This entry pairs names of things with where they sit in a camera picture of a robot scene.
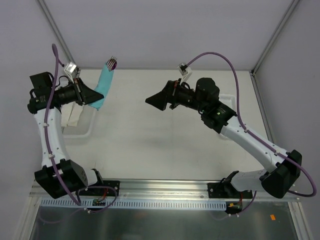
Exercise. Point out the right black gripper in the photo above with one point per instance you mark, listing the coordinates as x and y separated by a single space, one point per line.
171 95

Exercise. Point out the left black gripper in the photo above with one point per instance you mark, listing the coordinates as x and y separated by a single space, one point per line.
80 92

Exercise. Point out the blue paper napkin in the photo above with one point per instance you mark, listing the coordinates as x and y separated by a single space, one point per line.
103 86

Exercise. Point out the iridescent spoon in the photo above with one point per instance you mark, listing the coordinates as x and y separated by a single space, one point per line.
112 65

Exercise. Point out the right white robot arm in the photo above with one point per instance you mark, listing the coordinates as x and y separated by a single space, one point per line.
279 171

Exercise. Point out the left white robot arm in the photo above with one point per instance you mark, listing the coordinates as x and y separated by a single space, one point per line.
59 175

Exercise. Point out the right rolled white napkin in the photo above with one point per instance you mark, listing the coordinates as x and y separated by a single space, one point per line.
75 111

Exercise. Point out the large white plastic basket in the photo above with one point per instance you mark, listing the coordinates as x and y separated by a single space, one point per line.
84 127

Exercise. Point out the small white utensil tray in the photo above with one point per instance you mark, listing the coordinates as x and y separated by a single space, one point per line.
229 101

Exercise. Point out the orange tape piece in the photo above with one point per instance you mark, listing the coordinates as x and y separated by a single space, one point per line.
273 218

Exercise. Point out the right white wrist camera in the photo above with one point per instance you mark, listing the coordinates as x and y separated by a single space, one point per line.
185 71

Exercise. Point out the aluminium mounting rail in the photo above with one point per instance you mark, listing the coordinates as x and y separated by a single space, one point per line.
148 189

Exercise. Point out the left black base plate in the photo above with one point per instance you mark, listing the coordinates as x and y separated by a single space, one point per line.
104 188

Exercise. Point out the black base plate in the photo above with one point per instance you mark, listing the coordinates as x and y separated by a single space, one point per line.
223 190
104 188

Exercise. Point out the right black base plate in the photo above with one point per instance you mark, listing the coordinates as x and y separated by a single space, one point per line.
223 190

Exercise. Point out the white slotted cable duct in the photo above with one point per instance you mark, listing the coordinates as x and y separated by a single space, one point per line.
157 204

